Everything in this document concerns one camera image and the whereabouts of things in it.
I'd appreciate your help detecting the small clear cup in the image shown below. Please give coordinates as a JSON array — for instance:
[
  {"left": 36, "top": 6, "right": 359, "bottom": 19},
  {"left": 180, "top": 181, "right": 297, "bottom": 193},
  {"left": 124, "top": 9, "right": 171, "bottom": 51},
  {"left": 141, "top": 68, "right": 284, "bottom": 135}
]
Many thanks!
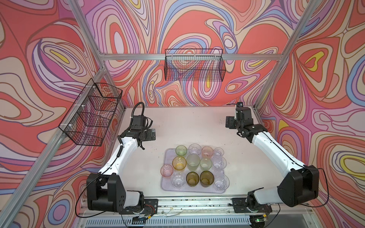
[{"left": 213, "top": 147, "right": 224, "bottom": 157}]

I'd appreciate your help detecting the amber yellow cup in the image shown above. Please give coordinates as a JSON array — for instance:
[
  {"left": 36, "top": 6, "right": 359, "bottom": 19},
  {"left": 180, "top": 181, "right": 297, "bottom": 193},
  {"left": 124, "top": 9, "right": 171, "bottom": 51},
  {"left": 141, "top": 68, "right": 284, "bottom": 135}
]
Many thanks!
[{"left": 172, "top": 156, "right": 187, "bottom": 171}]

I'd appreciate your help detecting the pink cup back row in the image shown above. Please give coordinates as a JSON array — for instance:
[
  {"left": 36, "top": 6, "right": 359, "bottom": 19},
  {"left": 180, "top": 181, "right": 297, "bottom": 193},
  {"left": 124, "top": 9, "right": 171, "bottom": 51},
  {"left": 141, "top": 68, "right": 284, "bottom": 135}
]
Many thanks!
[{"left": 202, "top": 146, "right": 214, "bottom": 159}]

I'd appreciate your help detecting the clear cup front row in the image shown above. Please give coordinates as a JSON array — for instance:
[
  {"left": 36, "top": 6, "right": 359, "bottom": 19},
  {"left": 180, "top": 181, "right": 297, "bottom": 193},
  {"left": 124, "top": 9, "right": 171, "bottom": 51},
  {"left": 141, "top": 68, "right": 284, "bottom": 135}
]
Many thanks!
[{"left": 188, "top": 143, "right": 202, "bottom": 156}]

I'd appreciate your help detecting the clear cup row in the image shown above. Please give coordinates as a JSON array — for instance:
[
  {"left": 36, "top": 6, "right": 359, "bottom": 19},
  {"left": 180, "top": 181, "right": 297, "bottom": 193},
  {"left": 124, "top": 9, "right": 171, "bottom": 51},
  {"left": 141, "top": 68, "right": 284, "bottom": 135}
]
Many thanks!
[
  {"left": 171, "top": 172, "right": 185, "bottom": 189},
  {"left": 188, "top": 143, "right": 202, "bottom": 156}
]

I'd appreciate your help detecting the pale yellow textured cup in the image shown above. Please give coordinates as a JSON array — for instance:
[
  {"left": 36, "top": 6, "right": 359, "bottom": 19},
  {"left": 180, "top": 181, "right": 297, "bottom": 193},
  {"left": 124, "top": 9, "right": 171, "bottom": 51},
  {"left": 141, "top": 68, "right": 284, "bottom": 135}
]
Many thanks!
[{"left": 186, "top": 154, "right": 201, "bottom": 171}]

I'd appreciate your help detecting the pale green textured cup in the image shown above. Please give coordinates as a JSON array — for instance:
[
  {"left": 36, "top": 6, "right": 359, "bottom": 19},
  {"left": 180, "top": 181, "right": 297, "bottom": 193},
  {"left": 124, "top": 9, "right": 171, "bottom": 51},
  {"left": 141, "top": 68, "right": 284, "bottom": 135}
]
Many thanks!
[{"left": 200, "top": 158, "right": 213, "bottom": 171}]

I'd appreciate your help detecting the large clear cup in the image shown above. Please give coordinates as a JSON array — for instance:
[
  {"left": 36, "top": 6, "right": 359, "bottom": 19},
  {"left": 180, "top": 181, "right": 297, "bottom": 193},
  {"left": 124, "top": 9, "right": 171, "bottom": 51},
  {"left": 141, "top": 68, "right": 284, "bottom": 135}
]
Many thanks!
[{"left": 214, "top": 174, "right": 230, "bottom": 192}]

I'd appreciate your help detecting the brown olive textured cup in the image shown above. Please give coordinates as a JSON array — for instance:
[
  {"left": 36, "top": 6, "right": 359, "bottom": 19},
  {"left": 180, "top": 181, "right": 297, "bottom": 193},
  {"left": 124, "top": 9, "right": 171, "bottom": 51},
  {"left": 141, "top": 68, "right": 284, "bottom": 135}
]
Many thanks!
[{"left": 200, "top": 171, "right": 214, "bottom": 188}]

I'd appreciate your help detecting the clear cup back row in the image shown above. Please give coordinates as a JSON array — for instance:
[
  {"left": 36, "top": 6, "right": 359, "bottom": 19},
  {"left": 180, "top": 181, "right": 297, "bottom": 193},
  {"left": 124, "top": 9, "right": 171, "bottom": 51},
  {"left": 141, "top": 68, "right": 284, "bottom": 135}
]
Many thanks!
[{"left": 171, "top": 172, "right": 185, "bottom": 189}]

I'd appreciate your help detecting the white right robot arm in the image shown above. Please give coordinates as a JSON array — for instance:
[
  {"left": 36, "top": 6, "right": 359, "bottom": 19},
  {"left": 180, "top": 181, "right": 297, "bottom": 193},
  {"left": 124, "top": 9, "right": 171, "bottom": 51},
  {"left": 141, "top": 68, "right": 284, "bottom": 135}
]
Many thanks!
[{"left": 225, "top": 102, "right": 319, "bottom": 211}]

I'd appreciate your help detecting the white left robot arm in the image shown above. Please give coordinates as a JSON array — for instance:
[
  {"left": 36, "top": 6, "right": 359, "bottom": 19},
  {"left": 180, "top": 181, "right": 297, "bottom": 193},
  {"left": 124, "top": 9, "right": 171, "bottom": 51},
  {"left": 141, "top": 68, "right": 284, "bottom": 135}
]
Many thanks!
[{"left": 86, "top": 129, "right": 156, "bottom": 214}]

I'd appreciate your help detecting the lavender tray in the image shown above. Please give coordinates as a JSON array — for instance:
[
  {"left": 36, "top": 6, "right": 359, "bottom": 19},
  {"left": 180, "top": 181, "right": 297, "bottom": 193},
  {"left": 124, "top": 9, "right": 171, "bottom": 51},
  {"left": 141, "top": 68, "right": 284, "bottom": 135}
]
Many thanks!
[{"left": 161, "top": 148, "right": 229, "bottom": 194}]

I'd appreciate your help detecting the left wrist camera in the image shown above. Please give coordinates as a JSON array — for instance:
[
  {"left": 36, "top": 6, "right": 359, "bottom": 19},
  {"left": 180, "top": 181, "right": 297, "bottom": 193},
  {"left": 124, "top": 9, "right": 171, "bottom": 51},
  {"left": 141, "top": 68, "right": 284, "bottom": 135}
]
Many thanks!
[{"left": 130, "top": 115, "right": 147, "bottom": 130}]

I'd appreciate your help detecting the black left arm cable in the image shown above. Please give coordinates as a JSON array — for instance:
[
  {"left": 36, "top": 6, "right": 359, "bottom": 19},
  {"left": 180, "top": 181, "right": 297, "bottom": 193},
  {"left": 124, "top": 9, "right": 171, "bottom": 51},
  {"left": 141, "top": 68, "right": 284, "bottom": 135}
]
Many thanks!
[{"left": 132, "top": 102, "right": 145, "bottom": 117}]

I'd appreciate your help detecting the black wire basket left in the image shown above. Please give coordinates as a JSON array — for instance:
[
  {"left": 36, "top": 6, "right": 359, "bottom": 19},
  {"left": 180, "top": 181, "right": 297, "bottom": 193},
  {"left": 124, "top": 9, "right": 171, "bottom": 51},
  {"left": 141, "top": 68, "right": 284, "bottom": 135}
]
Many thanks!
[{"left": 59, "top": 79, "right": 123, "bottom": 146}]

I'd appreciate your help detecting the black wire basket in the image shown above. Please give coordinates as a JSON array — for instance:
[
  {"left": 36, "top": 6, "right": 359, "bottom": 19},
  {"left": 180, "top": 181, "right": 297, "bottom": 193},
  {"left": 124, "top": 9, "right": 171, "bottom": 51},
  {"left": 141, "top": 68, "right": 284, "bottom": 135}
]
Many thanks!
[
  {"left": 59, "top": 79, "right": 123, "bottom": 146},
  {"left": 164, "top": 47, "right": 226, "bottom": 82}
]

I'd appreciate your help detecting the black wire basket back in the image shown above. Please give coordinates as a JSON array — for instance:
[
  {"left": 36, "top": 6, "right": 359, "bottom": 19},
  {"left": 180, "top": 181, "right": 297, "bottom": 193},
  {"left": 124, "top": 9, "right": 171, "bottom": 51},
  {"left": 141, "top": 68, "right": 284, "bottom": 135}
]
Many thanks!
[{"left": 164, "top": 47, "right": 226, "bottom": 82}]

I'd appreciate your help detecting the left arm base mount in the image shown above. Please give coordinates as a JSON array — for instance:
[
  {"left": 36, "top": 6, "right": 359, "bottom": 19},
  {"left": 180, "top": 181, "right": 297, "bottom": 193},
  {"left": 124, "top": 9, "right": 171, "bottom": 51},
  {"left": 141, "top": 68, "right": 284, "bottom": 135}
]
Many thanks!
[{"left": 120, "top": 199, "right": 158, "bottom": 216}]

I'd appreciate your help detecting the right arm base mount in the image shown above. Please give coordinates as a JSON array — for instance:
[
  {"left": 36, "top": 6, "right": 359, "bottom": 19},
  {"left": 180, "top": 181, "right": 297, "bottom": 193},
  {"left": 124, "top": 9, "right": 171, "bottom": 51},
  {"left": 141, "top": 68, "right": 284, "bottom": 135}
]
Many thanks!
[{"left": 230, "top": 196, "right": 272, "bottom": 214}]

